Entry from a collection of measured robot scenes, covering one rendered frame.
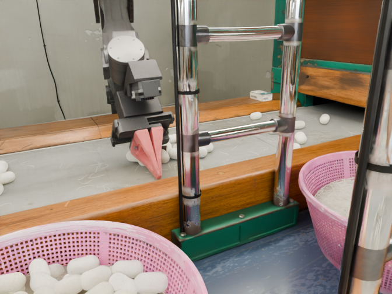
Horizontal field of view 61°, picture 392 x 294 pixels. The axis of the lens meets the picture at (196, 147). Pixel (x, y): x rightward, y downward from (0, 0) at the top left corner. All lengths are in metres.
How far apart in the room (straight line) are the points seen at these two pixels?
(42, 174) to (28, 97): 2.04
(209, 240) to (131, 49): 0.31
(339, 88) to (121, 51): 0.54
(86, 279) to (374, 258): 0.25
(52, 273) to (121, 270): 0.08
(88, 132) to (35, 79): 1.89
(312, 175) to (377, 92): 0.37
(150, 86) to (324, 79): 0.53
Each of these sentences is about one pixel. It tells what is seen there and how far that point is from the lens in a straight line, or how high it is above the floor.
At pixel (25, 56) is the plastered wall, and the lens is 2.61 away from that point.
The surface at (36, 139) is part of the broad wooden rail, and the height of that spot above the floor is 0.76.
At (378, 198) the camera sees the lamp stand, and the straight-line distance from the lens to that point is 0.20.
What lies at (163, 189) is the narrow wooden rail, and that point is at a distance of 0.45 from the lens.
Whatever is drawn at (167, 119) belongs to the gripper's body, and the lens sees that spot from 0.57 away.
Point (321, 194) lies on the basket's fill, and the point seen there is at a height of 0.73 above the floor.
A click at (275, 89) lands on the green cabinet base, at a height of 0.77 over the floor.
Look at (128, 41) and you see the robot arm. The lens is 0.56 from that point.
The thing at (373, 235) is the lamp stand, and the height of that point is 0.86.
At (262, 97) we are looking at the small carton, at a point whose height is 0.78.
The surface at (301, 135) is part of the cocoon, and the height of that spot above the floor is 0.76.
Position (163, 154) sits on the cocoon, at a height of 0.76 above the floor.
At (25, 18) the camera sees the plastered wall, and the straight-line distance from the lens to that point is 2.61.
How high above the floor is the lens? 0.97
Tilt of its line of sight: 20 degrees down
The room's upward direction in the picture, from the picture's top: 1 degrees counter-clockwise
